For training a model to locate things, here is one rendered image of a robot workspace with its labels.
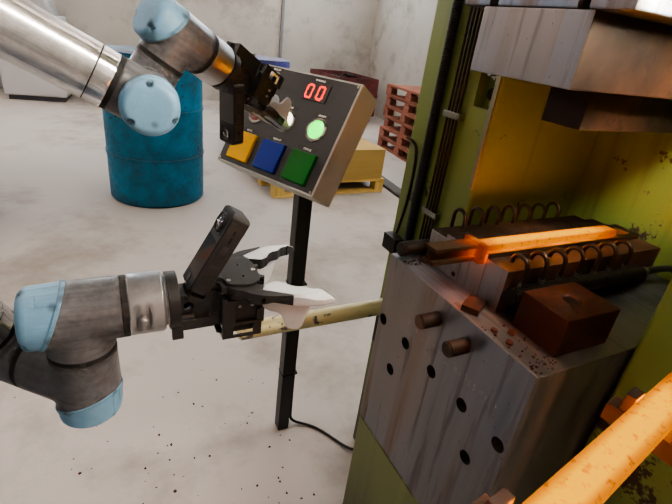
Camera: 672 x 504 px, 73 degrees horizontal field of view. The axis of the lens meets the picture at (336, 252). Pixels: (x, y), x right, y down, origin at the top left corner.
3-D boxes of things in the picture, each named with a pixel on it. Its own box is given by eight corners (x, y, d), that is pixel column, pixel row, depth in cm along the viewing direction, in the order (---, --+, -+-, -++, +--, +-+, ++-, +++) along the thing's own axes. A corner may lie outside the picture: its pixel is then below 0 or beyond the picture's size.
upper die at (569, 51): (569, 90, 60) (596, 9, 56) (469, 70, 75) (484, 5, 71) (731, 104, 78) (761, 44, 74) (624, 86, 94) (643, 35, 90)
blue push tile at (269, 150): (271, 173, 108) (284, 144, 108) (250, 165, 112) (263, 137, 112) (276, 175, 109) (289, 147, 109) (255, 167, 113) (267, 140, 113)
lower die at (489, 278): (495, 312, 75) (510, 268, 72) (425, 257, 91) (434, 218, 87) (644, 281, 94) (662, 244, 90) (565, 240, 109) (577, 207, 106)
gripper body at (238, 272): (250, 303, 67) (164, 315, 62) (252, 251, 63) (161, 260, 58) (266, 333, 61) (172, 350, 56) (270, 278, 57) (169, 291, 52)
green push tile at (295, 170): (302, 185, 102) (316, 155, 102) (279, 176, 106) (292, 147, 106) (307, 188, 104) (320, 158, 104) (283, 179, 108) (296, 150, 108)
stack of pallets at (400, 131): (471, 170, 532) (489, 102, 499) (417, 169, 505) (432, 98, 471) (423, 145, 620) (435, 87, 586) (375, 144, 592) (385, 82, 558)
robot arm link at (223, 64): (207, 77, 74) (178, 69, 78) (226, 91, 77) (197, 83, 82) (226, 35, 73) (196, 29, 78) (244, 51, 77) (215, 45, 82)
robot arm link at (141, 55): (100, 111, 65) (140, 45, 63) (101, 97, 74) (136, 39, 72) (151, 141, 70) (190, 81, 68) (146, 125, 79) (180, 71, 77)
